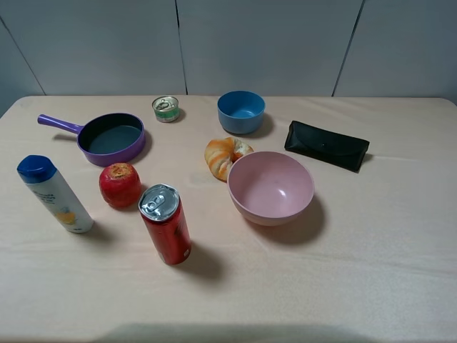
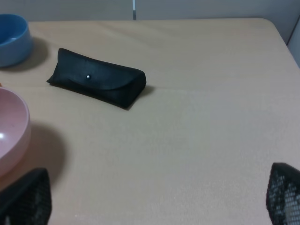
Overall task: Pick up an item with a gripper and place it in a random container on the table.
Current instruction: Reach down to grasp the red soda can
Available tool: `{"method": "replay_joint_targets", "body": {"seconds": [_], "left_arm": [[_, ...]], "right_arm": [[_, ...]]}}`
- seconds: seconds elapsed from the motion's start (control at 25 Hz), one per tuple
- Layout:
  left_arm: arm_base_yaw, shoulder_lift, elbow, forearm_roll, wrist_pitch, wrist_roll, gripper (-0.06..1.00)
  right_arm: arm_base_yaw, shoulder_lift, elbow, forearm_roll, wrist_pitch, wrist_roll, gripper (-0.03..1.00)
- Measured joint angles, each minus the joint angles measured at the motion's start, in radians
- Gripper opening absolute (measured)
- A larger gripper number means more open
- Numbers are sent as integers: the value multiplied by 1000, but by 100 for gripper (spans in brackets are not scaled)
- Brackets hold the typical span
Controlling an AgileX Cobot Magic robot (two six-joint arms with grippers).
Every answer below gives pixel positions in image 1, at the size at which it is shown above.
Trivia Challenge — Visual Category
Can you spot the red apple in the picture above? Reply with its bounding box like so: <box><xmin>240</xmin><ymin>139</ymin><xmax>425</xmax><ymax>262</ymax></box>
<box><xmin>99</xmin><ymin>162</ymin><xmax>141</xmax><ymax>209</ymax></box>

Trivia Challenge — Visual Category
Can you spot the croissant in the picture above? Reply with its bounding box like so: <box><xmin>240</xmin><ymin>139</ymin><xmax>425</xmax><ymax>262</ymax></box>
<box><xmin>204</xmin><ymin>137</ymin><xmax>253</xmax><ymax>182</ymax></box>

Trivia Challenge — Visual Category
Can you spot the blue bowl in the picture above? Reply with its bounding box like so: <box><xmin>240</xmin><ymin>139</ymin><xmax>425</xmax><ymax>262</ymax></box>
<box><xmin>217</xmin><ymin>90</ymin><xmax>266</xmax><ymax>134</ymax></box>

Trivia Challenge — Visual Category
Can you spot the pink bowl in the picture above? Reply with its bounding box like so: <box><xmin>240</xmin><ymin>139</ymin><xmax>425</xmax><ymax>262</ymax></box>
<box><xmin>227</xmin><ymin>151</ymin><xmax>315</xmax><ymax>227</ymax></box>

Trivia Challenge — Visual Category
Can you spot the purple frying pan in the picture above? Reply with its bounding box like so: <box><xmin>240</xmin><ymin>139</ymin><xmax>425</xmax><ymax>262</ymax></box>
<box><xmin>37</xmin><ymin>113</ymin><xmax>146</xmax><ymax>166</ymax></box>

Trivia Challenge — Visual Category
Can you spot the black glasses case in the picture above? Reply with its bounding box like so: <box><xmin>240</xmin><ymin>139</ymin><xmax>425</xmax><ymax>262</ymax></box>
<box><xmin>284</xmin><ymin>121</ymin><xmax>370</xmax><ymax>172</ymax></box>

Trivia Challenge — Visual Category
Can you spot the red soda can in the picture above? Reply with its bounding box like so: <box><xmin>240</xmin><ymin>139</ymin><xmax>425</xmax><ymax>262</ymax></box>
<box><xmin>138</xmin><ymin>184</ymin><xmax>191</xmax><ymax>265</ymax></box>

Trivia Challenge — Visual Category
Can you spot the small green tin can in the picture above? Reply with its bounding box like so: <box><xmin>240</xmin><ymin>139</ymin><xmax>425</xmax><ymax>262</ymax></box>
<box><xmin>151</xmin><ymin>96</ymin><xmax>180</xmax><ymax>122</ymax></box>

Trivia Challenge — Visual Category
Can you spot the white bottle blue cap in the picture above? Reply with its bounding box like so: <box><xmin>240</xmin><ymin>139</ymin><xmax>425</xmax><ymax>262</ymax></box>
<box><xmin>16</xmin><ymin>155</ymin><xmax>94</xmax><ymax>234</ymax></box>

